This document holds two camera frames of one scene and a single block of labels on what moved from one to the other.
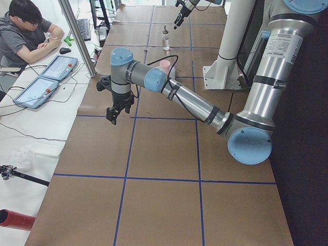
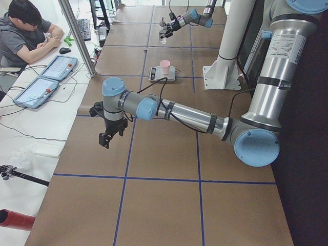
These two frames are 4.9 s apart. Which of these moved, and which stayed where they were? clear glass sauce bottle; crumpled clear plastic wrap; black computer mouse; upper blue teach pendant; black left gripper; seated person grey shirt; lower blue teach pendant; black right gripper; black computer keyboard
Moved: clear glass sauce bottle; black right gripper; black left gripper
Stayed: crumpled clear plastic wrap; upper blue teach pendant; black computer mouse; black computer keyboard; lower blue teach pendant; seated person grey shirt
